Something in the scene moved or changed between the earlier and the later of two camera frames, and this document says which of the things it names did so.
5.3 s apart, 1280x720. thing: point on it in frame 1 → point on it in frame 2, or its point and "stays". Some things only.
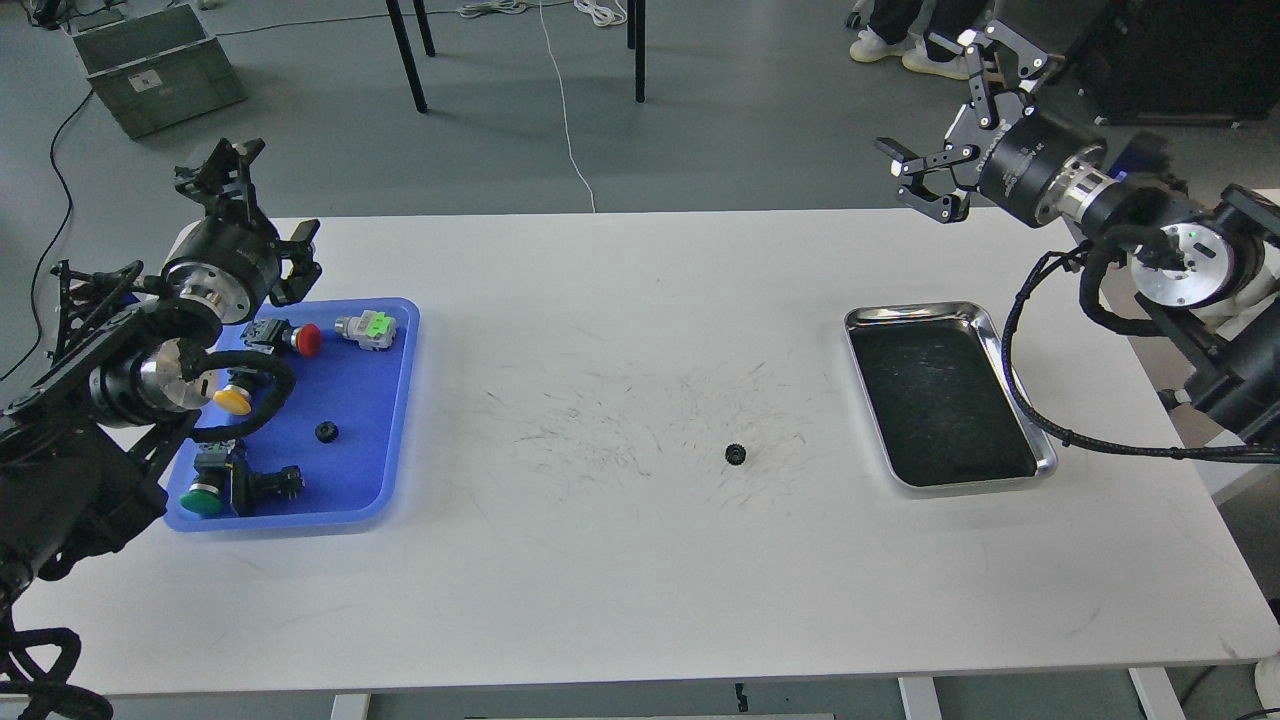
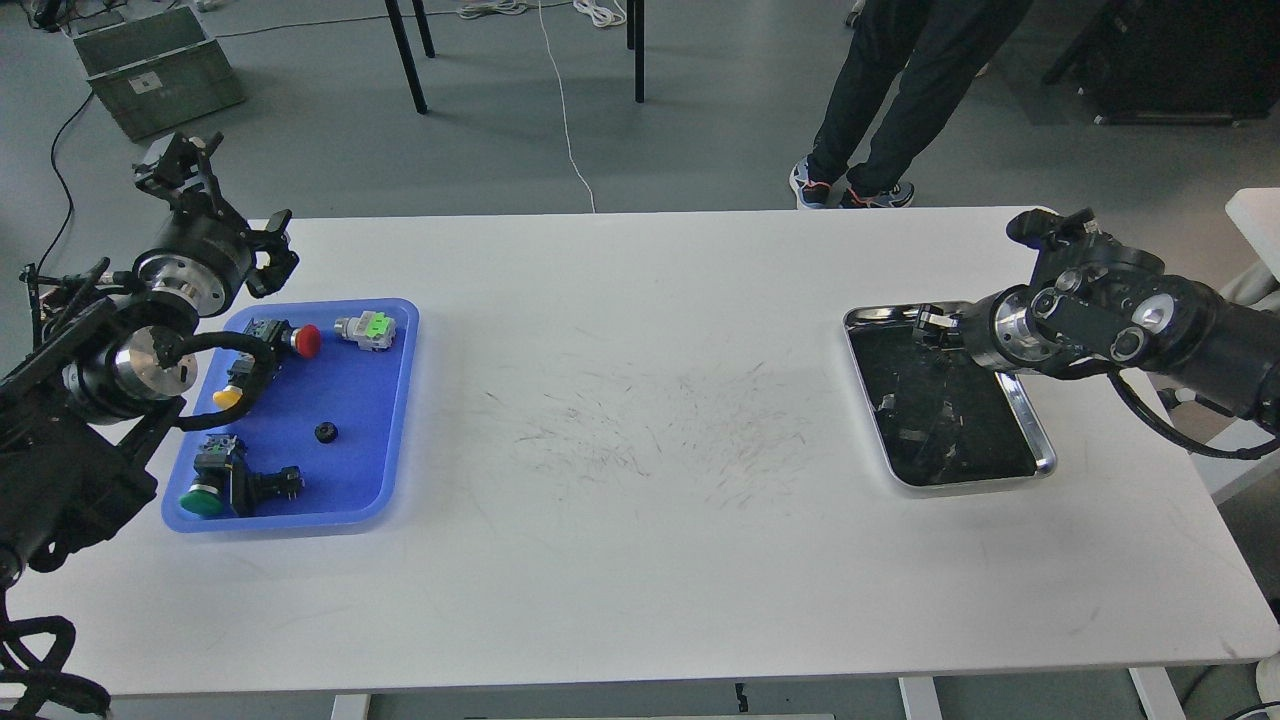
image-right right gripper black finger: x=932 y=189 → x=935 y=329
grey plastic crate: x=157 y=67 stays
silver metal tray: x=937 y=390 stays
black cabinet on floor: x=1179 y=61 stays
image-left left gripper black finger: x=305 y=269 → x=274 y=240
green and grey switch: x=373 y=330 stays
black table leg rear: x=424 y=27 stays
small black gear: x=326 y=432 stays
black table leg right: x=636 y=39 stays
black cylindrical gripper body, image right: x=1042 y=171 → x=1004 y=329
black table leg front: x=408 y=55 stays
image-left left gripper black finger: x=222 y=184 → x=181 y=174
